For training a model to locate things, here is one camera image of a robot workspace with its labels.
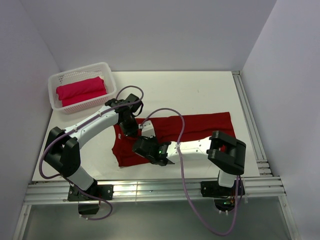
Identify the dark red t shirt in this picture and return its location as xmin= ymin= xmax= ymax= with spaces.
xmin=112 ymin=112 xmax=236 ymax=167

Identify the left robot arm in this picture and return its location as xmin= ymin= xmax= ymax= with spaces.
xmin=39 ymin=94 xmax=144 ymax=200

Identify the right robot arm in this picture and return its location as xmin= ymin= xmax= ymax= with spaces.
xmin=132 ymin=131 xmax=246 ymax=195

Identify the pink rolled t shirt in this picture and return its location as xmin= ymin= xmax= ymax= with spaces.
xmin=56 ymin=76 xmax=107 ymax=107

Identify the white perforated plastic basket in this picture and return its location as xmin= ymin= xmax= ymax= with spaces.
xmin=48 ymin=62 xmax=117 ymax=114

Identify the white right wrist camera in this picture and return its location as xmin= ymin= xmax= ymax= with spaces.
xmin=138 ymin=120 xmax=156 ymax=138

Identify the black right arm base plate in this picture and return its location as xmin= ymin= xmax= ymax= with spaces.
xmin=200 ymin=180 xmax=236 ymax=198

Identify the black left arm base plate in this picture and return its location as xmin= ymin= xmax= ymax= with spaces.
xmin=67 ymin=184 xmax=114 ymax=202

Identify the aluminium frame rail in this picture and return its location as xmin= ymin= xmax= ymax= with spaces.
xmin=13 ymin=71 xmax=301 ymax=240

